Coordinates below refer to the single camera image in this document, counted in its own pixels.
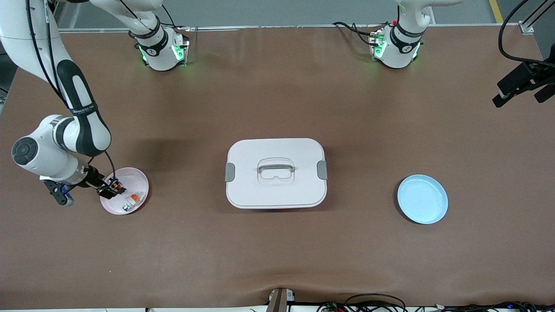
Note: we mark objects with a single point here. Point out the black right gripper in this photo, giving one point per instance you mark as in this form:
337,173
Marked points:
93,178

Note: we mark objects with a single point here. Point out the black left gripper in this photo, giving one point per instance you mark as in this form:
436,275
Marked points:
525,74

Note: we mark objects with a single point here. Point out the black orange switch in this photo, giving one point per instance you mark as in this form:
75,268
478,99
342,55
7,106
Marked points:
118,187

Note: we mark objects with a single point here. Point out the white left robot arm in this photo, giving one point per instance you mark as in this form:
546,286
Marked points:
396,47

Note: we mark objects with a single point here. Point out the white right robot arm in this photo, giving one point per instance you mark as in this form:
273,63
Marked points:
82,125

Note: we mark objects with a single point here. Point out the grey box latch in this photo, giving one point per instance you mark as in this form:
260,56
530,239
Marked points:
322,170
230,172

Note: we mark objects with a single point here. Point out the white lidded storage box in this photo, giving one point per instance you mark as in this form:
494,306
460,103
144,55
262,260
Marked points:
275,190

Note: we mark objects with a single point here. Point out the pink round plate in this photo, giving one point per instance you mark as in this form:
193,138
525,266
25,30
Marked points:
134,182

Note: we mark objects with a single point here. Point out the small grey white connector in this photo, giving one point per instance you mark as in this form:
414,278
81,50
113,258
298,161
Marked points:
126,207

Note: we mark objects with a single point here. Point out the light blue round plate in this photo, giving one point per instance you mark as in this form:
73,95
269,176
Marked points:
422,199

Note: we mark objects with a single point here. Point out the white orange switch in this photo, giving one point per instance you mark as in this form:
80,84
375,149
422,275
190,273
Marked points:
136,197

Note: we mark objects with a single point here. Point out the aluminium frame profile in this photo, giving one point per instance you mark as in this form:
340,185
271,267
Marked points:
526,27

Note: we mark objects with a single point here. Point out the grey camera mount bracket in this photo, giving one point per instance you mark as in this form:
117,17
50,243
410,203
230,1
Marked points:
279,301

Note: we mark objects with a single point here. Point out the metal table edge rail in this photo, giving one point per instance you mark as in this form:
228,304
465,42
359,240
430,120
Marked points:
282,26

